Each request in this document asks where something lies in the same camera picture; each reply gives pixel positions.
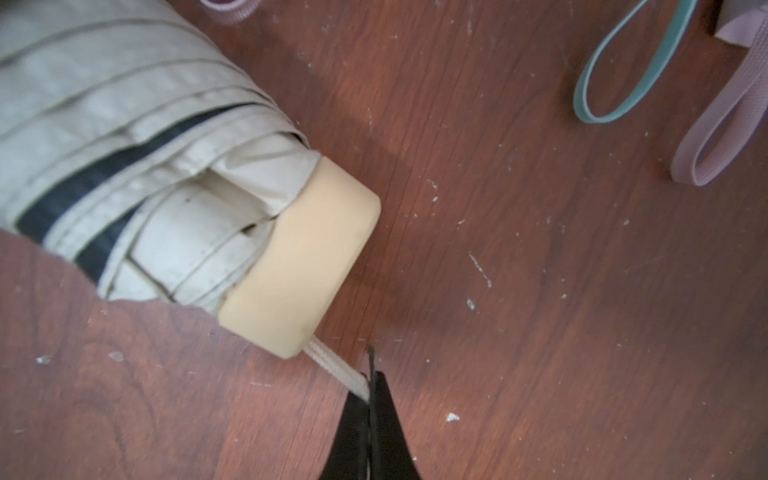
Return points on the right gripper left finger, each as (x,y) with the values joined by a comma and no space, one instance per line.
(348,456)

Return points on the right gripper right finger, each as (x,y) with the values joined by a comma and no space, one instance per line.
(389,455)

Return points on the cream sleeved umbrella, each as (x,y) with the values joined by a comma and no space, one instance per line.
(132,147)

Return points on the mint green sleeved umbrella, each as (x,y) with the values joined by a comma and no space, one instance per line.
(656,49)

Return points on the light pink sleeved umbrella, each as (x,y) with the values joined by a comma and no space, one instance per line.
(727,124)

